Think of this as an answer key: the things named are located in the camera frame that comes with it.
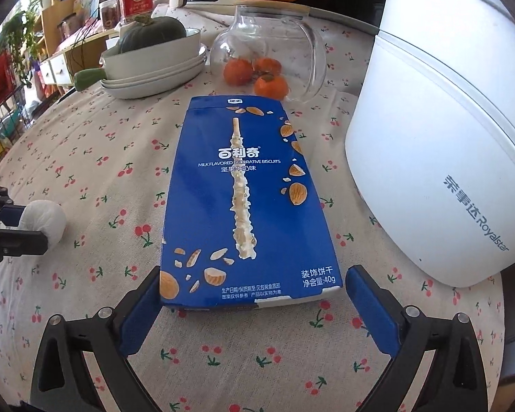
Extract glass teapot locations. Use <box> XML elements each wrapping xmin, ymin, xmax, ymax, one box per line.
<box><xmin>209</xmin><ymin>5</ymin><xmax>327</xmax><ymax>103</ymax></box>

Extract small orange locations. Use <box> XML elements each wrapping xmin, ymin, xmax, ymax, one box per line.
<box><xmin>254</xmin><ymin>74</ymin><xmax>290</xmax><ymax>99</ymax></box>
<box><xmin>223</xmin><ymin>59</ymin><xmax>255</xmax><ymax>87</ymax></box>
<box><xmin>252</xmin><ymin>57</ymin><xmax>283</xmax><ymax>79</ymax></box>

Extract cherry print tablecloth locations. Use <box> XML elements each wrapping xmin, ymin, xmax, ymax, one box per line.
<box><xmin>0</xmin><ymin>2</ymin><xmax>505</xmax><ymax>412</ymax></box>

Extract glass jar dark contents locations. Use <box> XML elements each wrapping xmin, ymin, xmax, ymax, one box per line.
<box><xmin>99</xmin><ymin>0</ymin><xmax>122</xmax><ymax>26</ymax></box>
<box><xmin>58</xmin><ymin>14</ymin><xmax>81</xmax><ymax>40</ymax></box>

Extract wooden shelf unit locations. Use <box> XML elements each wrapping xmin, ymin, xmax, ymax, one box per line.
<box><xmin>34</xmin><ymin>6</ymin><xmax>121</xmax><ymax>91</ymax></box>

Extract green pumpkin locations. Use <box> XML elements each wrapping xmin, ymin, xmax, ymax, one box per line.
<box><xmin>118</xmin><ymin>15</ymin><xmax>187</xmax><ymax>55</ymax></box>

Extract white shallow pan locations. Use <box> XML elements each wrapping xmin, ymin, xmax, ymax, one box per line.
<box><xmin>101</xmin><ymin>49</ymin><xmax>209</xmax><ymax>91</ymax></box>
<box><xmin>101</xmin><ymin>58</ymin><xmax>209</xmax><ymax>100</ymax></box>

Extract red label glass jar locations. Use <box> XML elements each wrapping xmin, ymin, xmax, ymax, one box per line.
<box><xmin>118</xmin><ymin>0</ymin><xmax>154</xmax><ymax>25</ymax></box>

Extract blue biscuit box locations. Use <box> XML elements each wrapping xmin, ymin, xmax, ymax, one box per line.
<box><xmin>159</xmin><ymin>95</ymin><xmax>342</xmax><ymax>311</ymax></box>

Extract white round bun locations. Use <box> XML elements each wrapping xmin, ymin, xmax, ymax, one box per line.
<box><xmin>18</xmin><ymin>199</ymin><xmax>67</xmax><ymax>247</ymax></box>

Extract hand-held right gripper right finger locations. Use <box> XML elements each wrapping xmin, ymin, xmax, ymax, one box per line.
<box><xmin>345</xmin><ymin>265</ymin><xmax>490</xmax><ymax>412</ymax></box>

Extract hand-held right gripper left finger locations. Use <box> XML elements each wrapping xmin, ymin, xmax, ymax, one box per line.
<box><xmin>28</xmin><ymin>265</ymin><xmax>162</xmax><ymax>412</ymax></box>

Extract white electric pot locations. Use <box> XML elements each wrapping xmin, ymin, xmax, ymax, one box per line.
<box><xmin>343</xmin><ymin>0</ymin><xmax>515</xmax><ymax>289</ymax></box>

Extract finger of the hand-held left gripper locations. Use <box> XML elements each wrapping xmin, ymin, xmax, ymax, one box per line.
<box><xmin>0</xmin><ymin>229</ymin><xmax>49</xmax><ymax>274</ymax></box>
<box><xmin>0</xmin><ymin>184</ymin><xmax>27</xmax><ymax>228</ymax></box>

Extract white pan green handle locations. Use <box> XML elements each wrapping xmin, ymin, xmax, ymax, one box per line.
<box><xmin>74</xmin><ymin>28</ymin><xmax>202</xmax><ymax>92</ymax></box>

